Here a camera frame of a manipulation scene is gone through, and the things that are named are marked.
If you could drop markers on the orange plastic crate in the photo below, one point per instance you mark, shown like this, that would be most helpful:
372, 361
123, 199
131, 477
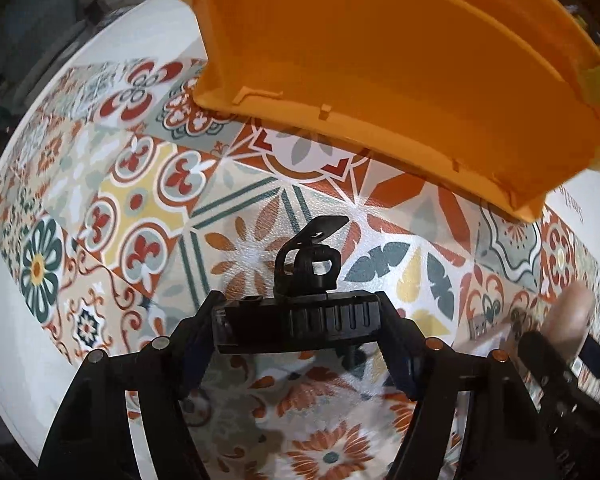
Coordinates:
405, 70

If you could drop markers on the pink round device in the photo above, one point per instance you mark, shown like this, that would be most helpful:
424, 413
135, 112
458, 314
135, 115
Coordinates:
572, 315

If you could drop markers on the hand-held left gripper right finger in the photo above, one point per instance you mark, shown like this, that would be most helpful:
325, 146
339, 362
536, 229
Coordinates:
400, 355

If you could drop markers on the patterned tile table runner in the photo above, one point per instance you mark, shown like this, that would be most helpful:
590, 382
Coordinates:
230, 240

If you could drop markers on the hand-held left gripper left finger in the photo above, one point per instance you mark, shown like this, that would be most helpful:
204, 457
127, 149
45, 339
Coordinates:
200, 355

